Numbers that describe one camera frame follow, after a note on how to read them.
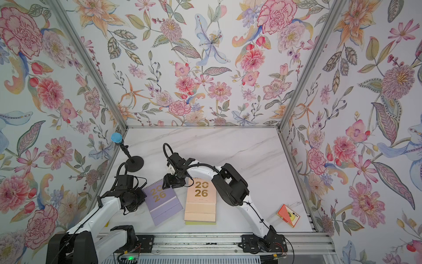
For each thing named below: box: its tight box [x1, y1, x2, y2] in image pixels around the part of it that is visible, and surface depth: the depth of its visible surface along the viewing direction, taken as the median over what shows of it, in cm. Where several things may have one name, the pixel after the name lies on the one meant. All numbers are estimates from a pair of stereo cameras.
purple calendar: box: [142, 178, 184, 227], surface depth 87 cm
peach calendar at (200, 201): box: [184, 177, 217, 223], surface depth 83 cm
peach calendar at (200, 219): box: [183, 217, 216, 223], surface depth 80 cm
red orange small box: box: [276, 203, 301, 229], surface depth 82 cm
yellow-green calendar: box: [185, 221, 217, 225], surface depth 81 cm
